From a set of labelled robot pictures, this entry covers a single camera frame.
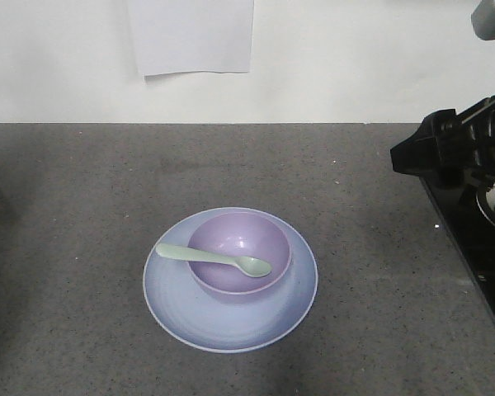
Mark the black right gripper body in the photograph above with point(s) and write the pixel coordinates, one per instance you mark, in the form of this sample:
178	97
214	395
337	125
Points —
447	143

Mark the purple plastic bowl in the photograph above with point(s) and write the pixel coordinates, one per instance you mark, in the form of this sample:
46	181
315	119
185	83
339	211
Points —
240	233

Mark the pale green plastic spoon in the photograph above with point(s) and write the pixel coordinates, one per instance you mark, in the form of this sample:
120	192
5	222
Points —
249	266

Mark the light blue plastic plate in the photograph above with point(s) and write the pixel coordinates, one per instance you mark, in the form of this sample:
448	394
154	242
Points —
205	320

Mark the black glass gas hob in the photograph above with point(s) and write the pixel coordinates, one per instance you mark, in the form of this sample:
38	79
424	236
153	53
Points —
471	234

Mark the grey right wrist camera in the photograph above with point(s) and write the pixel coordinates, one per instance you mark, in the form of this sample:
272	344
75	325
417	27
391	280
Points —
483	20

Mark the white paper sheet on wall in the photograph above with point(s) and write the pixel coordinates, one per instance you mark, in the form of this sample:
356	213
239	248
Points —
191	36

